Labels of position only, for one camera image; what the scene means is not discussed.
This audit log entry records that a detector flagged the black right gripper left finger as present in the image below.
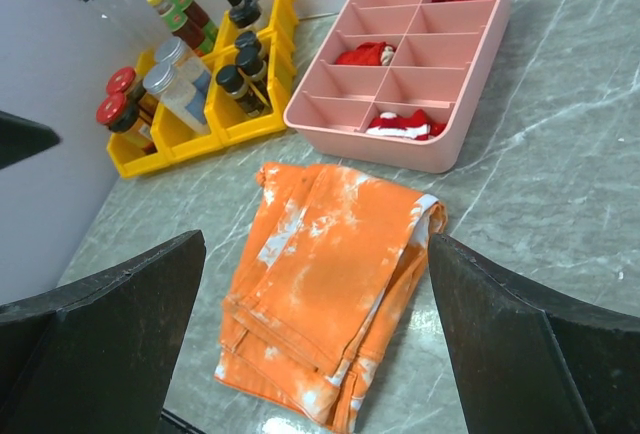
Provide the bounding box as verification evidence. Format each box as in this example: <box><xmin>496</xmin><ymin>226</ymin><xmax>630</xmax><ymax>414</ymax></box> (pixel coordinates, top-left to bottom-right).
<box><xmin>1</xmin><ymin>230</ymin><xmax>206</xmax><ymax>433</ymax></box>

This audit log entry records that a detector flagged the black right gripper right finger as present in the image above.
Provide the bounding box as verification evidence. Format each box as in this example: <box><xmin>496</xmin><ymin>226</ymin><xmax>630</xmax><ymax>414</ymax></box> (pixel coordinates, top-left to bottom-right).
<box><xmin>429</xmin><ymin>234</ymin><xmax>639</xmax><ymax>433</ymax></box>

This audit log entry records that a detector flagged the red lid sauce jar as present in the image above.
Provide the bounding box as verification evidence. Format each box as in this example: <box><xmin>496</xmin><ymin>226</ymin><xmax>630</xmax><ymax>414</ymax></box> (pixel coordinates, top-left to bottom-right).
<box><xmin>96</xmin><ymin>92</ymin><xmax>157</xmax><ymax>154</ymax></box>

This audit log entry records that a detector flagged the dark brown jar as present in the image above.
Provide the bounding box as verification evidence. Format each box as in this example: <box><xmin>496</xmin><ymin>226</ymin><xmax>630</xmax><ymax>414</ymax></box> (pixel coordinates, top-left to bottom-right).
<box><xmin>215</xmin><ymin>64</ymin><xmax>270</xmax><ymax>118</ymax></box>

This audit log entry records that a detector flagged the silver lid glass jar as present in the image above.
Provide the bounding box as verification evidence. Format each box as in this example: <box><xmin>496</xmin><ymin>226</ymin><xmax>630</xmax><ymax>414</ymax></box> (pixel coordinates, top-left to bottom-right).
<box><xmin>153</xmin><ymin>37</ymin><xmax>211</xmax><ymax>96</ymax></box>

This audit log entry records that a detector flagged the dark spice jar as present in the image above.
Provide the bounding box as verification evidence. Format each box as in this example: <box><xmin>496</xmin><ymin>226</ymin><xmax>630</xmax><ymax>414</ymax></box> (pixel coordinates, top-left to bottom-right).
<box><xmin>235</xmin><ymin>47</ymin><xmax>271</xmax><ymax>103</ymax></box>

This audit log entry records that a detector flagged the sauce bottle green label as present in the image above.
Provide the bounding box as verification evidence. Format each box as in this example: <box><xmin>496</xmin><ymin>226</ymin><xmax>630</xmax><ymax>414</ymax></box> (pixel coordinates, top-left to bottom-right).
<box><xmin>147</xmin><ymin>0</ymin><xmax>214</xmax><ymax>57</ymax></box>

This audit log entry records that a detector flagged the sauce bottle yellow cap back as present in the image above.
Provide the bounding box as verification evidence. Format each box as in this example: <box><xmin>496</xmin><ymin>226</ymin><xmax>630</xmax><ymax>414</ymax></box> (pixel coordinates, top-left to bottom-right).
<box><xmin>172</xmin><ymin>0</ymin><xmax>218</xmax><ymax>42</ymax></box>

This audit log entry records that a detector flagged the dark spice shaker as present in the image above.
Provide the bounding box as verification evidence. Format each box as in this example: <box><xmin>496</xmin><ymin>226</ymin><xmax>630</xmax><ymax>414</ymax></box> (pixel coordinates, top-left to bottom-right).
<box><xmin>234</xmin><ymin>30</ymin><xmax>268</xmax><ymax>62</ymax></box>

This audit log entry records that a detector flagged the brown spice jar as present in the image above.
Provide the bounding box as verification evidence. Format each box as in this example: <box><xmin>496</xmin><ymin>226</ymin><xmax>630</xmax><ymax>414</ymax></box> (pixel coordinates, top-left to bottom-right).
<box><xmin>229</xmin><ymin>0</ymin><xmax>264</xmax><ymax>31</ymax></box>

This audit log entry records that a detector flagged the orange tie-dye cloth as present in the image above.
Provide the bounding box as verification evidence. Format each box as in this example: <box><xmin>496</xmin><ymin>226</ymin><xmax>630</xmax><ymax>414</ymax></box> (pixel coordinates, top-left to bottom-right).
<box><xmin>215</xmin><ymin>162</ymin><xmax>447</xmax><ymax>433</ymax></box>

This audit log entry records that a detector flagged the red white sock bottom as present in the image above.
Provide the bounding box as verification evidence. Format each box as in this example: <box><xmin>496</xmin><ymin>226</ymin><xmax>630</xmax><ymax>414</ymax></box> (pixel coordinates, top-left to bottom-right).
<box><xmin>365</xmin><ymin>109</ymin><xmax>447</xmax><ymax>141</ymax></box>

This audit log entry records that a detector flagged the yellow plastic bin organizer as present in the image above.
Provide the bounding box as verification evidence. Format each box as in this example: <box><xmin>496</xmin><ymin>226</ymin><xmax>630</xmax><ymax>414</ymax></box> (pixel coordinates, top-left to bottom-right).
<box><xmin>106</xmin><ymin>0</ymin><xmax>299</xmax><ymax>178</ymax></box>

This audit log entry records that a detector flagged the pink divided tray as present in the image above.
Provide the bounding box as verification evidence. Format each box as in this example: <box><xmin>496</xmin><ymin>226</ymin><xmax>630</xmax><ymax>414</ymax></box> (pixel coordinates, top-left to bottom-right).
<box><xmin>284</xmin><ymin>0</ymin><xmax>510</xmax><ymax>174</ymax></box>

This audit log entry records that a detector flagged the red sock middle compartment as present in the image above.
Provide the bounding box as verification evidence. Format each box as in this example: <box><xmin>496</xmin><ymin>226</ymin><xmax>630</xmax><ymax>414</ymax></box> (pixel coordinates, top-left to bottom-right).
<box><xmin>335</xmin><ymin>42</ymin><xmax>396</xmax><ymax>67</ymax></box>

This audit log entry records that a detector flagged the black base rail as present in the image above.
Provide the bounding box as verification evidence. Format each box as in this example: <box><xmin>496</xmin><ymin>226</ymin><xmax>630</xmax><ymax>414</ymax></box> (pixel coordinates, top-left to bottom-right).
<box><xmin>156</xmin><ymin>409</ymin><xmax>205</xmax><ymax>434</ymax></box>

